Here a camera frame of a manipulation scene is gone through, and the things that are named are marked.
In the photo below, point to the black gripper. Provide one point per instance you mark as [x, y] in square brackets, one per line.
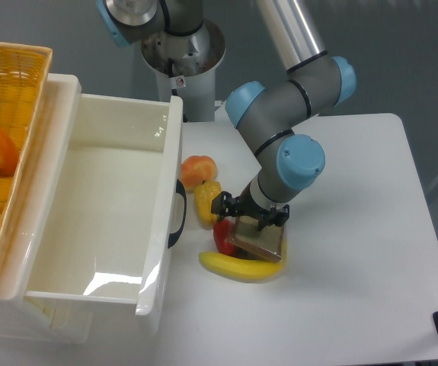
[252, 203]

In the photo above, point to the bagged toast slice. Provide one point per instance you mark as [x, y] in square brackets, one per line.
[266, 244]

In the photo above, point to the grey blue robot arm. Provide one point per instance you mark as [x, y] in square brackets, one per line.
[264, 117]

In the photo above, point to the red bell pepper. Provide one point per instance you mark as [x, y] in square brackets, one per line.
[221, 231]

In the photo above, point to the yellow bell pepper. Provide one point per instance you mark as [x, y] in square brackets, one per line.
[203, 198]

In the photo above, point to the yellow banana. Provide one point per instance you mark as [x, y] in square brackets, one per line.
[243, 270]

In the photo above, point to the orange peach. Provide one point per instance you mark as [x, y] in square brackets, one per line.
[197, 169]

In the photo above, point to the white plastic drawer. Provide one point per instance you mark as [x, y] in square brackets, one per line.
[106, 236]

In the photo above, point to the white drawer cabinet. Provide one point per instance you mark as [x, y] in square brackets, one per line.
[22, 315]

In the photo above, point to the yellow wicker basket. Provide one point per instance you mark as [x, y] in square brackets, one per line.
[23, 74]

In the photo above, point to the black drawer handle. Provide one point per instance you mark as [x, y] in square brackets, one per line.
[179, 214]

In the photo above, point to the metal mounting bracket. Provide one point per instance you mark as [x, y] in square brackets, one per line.
[220, 113]

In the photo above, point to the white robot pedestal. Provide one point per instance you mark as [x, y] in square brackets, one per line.
[185, 66]

